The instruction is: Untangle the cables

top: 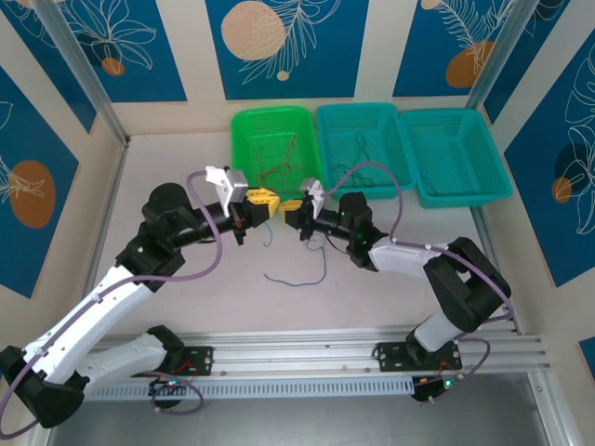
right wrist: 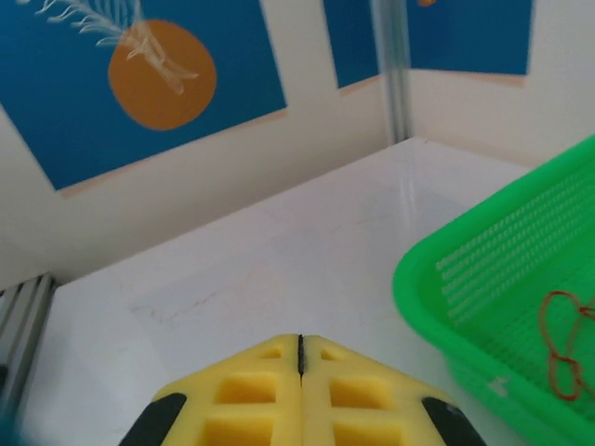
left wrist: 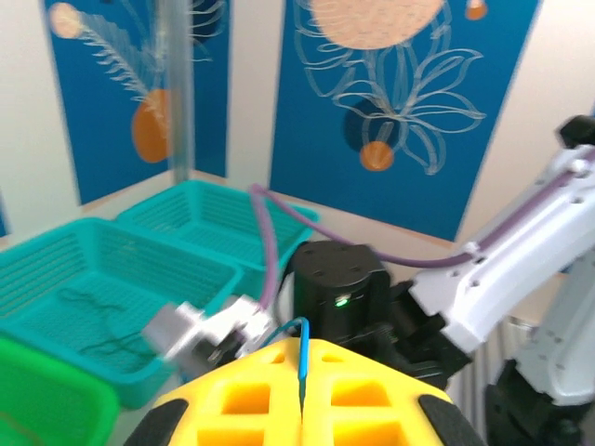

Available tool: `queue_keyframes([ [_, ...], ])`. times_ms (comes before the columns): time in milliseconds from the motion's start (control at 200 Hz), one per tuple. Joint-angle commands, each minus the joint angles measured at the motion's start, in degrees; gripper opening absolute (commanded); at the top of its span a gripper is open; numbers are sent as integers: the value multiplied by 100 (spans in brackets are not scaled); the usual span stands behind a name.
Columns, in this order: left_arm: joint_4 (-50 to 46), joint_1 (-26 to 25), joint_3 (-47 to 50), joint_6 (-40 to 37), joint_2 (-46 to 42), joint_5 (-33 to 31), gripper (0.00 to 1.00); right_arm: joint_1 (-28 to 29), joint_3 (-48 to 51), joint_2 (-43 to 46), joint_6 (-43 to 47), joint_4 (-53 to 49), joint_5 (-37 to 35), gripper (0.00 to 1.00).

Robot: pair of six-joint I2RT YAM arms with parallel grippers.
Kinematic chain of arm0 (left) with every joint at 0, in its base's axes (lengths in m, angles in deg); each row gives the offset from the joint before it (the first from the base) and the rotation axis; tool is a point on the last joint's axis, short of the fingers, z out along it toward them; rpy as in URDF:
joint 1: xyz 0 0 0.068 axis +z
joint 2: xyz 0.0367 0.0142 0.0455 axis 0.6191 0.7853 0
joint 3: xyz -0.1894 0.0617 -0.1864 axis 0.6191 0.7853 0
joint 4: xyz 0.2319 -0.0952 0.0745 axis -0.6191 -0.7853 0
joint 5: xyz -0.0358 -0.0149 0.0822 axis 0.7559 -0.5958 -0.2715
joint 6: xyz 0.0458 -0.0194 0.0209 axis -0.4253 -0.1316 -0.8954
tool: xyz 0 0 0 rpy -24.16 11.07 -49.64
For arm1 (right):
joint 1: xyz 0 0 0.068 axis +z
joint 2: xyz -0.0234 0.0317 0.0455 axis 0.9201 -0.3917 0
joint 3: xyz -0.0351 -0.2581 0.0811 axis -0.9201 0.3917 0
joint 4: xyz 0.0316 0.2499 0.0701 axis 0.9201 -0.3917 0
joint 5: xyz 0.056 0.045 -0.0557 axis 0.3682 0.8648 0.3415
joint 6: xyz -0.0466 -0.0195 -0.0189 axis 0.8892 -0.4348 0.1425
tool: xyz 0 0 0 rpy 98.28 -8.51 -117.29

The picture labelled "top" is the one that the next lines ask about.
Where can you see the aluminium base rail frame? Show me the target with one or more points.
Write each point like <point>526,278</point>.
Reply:
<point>302,353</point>

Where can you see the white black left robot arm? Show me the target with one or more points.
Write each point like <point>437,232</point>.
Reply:
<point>93,316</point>

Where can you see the green plastic basket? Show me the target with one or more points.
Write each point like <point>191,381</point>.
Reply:
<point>241,139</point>

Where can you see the aluminium frame post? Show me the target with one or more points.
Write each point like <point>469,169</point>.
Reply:
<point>83,69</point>
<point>506,51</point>

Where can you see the teal plastic basket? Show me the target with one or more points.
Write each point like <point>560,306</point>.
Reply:
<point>455,153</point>
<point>372,135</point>

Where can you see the aluminium side rail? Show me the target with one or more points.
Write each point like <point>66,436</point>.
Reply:
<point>104,223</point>

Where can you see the small electronics board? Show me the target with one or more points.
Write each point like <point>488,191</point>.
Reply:
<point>167,385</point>
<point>432,388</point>

